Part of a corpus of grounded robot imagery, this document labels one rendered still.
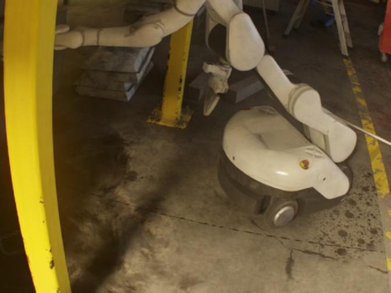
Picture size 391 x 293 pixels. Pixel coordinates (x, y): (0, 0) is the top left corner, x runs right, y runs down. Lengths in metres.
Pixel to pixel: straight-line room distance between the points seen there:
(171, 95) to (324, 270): 1.42
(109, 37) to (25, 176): 0.62
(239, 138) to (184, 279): 0.68
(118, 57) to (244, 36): 1.56
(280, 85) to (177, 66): 0.92
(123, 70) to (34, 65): 2.11
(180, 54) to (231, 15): 1.06
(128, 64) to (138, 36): 1.57
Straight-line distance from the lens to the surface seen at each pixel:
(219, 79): 2.07
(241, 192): 2.05
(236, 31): 1.64
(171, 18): 1.44
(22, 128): 1.04
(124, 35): 1.51
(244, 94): 3.24
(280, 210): 2.02
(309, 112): 2.01
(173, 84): 2.73
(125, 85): 3.05
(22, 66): 0.98
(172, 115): 2.81
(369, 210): 2.45
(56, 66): 3.07
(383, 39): 5.24
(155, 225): 2.03
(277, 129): 2.27
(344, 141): 2.27
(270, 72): 1.85
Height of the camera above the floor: 1.32
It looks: 30 degrees down
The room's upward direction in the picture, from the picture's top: 9 degrees clockwise
